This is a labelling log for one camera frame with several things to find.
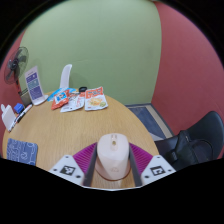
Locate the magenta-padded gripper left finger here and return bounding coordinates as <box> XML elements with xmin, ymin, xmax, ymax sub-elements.
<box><xmin>48</xmin><ymin>142</ymin><xmax>98</xmax><ymax>188</ymax></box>

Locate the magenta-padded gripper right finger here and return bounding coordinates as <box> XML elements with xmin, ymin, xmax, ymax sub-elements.
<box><xmin>128</xmin><ymin>142</ymin><xmax>177</xmax><ymax>188</ymax></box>

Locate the pale pink computer mouse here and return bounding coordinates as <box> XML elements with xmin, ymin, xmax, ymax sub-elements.
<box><xmin>94</xmin><ymin>132</ymin><xmax>132</xmax><ymax>182</ymax></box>

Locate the blue patterned mouse pad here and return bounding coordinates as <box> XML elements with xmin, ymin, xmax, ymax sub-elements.
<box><xmin>6</xmin><ymin>137</ymin><xmax>39</xmax><ymax>167</ymax></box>

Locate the large orange white snack packet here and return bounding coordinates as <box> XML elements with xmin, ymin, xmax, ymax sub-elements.
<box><xmin>84</xmin><ymin>86</ymin><xmax>109</xmax><ymax>112</ymax></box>

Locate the orange-red snack packet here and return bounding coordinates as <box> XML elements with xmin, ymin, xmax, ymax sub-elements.
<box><xmin>50</xmin><ymin>89</ymin><xmax>70</xmax><ymax>111</ymax></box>

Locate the blue snack packet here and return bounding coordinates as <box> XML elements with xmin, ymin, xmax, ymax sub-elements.
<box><xmin>47</xmin><ymin>87</ymin><xmax>77</xmax><ymax>103</ymax></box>

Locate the black office chair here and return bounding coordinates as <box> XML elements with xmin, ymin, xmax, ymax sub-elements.
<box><xmin>186</xmin><ymin>110</ymin><xmax>224</xmax><ymax>161</ymax></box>

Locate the black whiteboard marker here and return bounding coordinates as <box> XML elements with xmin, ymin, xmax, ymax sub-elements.
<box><xmin>8</xmin><ymin>116</ymin><xmax>18</xmax><ymax>133</ymax></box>
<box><xmin>16</xmin><ymin>103</ymin><xmax>34</xmax><ymax>124</ymax></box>

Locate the blue whiteboard eraser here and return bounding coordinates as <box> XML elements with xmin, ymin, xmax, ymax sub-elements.
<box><xmin>13</xmin><ymin>102</ymin><xmax>25</xmax><ymax>114</ymax></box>

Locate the white tissue box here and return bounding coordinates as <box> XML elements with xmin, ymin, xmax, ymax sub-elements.
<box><xmin>0</xmin><ymin>103</ymin><xmax>17</xmax><ymax>132</ymax></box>

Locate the black standing fan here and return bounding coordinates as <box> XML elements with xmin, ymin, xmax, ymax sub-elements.
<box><xmin>3</xmin><ymin>46</ymin><xmax>30</xmax><ymax>96</ymax></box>

